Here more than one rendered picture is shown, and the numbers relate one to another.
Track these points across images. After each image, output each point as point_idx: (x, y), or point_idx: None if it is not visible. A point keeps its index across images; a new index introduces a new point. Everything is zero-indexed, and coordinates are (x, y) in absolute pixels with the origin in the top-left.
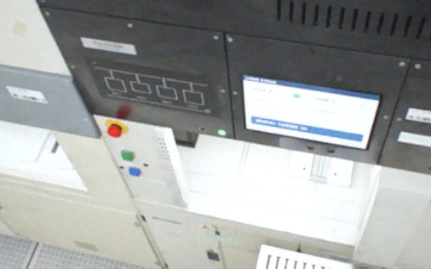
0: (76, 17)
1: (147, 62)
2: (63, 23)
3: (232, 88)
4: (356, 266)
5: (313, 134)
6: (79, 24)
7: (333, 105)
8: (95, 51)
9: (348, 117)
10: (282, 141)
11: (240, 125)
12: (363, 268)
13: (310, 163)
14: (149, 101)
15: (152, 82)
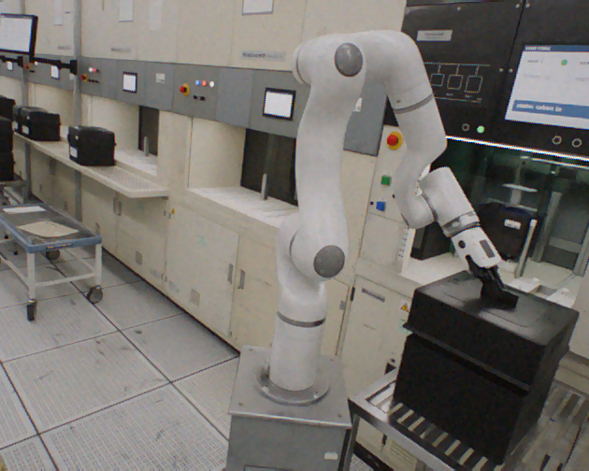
0: (425, 9)
1: (454, 47)
2: (413, 18)
3: (510, 65)
4: (557, 379)
5: (566, 116)
6: (424, 16)
7: None
8: (422, 43)
9: None
10: (532, 135)
11: (500, 116)
12: (565, 384)
13: (526, 291)
14: (436, 96)
15: (448, 71)
